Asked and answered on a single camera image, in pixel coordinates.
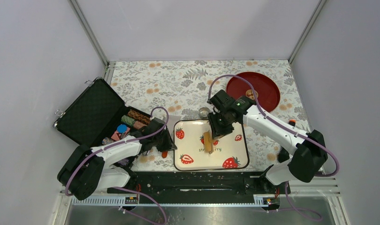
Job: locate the wooden dough roller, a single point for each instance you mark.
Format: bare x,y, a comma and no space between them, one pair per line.
208,142

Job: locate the strawberry print tray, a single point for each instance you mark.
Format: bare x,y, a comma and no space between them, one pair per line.
195,153

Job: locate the blue poker chip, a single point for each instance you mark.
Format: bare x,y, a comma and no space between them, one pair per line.
122,128

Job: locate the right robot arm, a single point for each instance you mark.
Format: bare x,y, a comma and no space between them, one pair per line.
305,148

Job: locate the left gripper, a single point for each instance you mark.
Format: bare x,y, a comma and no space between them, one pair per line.
169,145

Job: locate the floral tablecloth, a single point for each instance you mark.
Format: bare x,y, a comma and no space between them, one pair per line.
179,88

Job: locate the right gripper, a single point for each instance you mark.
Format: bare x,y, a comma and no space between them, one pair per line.
217,131

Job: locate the red round lacquer tray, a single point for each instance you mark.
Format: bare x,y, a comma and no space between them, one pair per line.
266,90

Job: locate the black poker chip case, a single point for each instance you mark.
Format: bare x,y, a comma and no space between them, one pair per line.
94,115

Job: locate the scraper with wooden handle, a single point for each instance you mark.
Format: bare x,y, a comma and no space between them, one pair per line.
173,119

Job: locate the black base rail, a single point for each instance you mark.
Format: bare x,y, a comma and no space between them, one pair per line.
203,187

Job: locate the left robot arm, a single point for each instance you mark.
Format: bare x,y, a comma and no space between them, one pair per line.
90,169

